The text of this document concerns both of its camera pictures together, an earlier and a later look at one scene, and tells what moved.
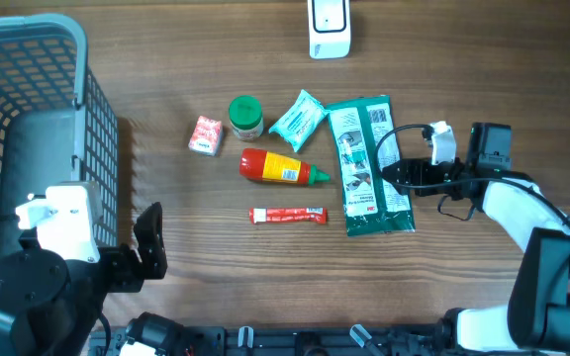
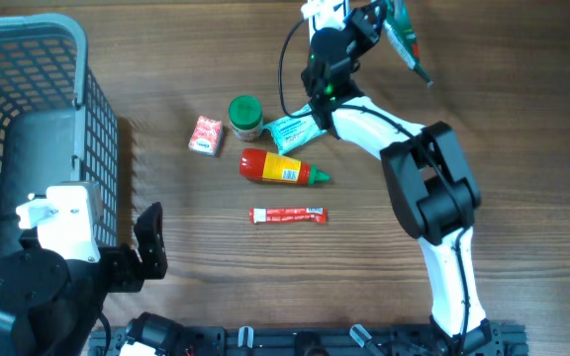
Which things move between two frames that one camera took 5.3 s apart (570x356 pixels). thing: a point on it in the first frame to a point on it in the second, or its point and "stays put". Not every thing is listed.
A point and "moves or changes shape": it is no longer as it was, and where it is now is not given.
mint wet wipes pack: x=299 y=120 moves or changes shape
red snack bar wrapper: x=289 y=215 stays put
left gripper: x=130 y=274 stays put
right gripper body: x=429 y=173 to x=359 y=37
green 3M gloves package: x=366 y=140 to x=398 y=21
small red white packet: x=206 y=136 stays put
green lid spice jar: x=246 y=117 stays put
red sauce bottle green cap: x=277 y=166 stays put
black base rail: x=284 y=340 stays put
